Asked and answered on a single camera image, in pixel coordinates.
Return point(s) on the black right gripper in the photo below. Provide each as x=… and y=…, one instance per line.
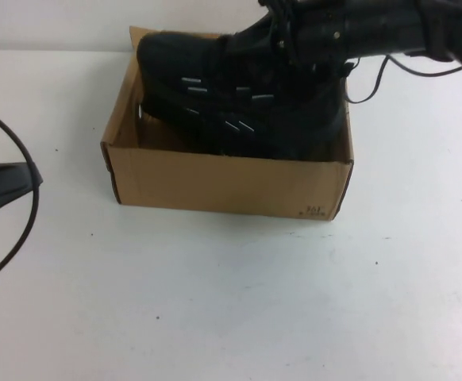
x=318, y=28

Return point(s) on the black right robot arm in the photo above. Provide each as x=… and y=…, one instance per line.
x=393, y=24

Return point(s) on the black knit sneaker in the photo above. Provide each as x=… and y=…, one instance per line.
x=255, y=143
x=167, y=59

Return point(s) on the brown cardboard shoe box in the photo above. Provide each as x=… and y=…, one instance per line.
x=223, y=186

